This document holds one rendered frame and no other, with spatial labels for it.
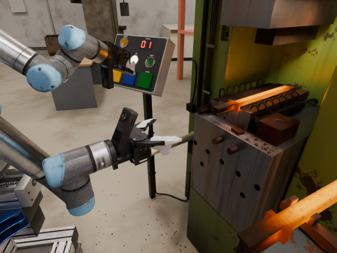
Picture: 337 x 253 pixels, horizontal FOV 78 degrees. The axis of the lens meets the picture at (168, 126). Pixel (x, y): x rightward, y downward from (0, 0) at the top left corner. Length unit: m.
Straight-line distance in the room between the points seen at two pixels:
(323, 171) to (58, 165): 0.84
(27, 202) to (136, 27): 7.91
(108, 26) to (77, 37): 4.79
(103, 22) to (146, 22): 3.19
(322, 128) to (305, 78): 0.42
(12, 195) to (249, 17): 1.00
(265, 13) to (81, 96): 2.90
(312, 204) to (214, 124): 0.48
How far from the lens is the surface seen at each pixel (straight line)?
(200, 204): 1.19
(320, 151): 0.90
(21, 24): 9.34
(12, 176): 1.02
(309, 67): 1.22
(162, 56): 1.06
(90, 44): 0.77
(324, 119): 0.85
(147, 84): 1.05
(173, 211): 1.68
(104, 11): 5.52
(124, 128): 0.56
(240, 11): 0.81
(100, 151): 0.56
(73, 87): 3.31
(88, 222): 1.72
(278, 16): 0.77
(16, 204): 0.98
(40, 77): 0.66
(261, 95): 0.95
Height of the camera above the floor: 1.32
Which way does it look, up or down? 30 degrees down
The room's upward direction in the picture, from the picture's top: straight up
